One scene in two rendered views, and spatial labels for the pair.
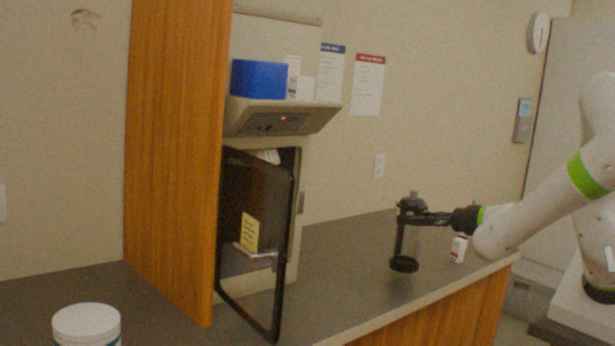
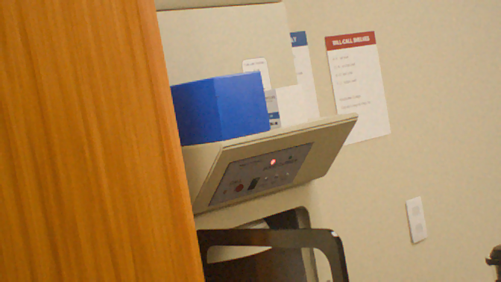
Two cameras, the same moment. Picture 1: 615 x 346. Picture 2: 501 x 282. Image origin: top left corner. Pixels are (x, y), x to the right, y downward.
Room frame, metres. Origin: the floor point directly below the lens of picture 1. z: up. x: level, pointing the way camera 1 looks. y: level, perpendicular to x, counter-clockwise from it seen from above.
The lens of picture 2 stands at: (-0.17, 0.15, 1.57)
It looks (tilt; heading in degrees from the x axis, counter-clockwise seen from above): 3 degrees down; 358
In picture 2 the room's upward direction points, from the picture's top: 10 degrees counter-clockwise
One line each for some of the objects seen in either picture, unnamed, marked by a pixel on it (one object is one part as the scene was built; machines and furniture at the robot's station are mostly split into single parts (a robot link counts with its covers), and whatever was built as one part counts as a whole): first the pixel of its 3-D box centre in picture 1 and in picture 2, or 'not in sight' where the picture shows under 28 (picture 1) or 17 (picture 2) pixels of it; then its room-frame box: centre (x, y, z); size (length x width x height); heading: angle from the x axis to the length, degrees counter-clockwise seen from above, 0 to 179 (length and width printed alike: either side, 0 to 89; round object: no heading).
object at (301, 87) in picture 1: (301, 87); (283, 106); (1.31, 0.03, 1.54); 0.05 x 0.05 x 0.06; 28
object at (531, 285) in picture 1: (534, 292); not in sight; (3.26, -1.79, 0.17); 0.60 x 0.42 x 0.33; 42
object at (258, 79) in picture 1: (258, 79); (219, 108); (1.22, 0.13, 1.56); 0.10 x 0.10 x 0.09; 44
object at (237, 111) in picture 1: (284, 117); (272, 161); (1.28, 0.07, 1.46); 0.32 x 0.12 x 0.10; 134
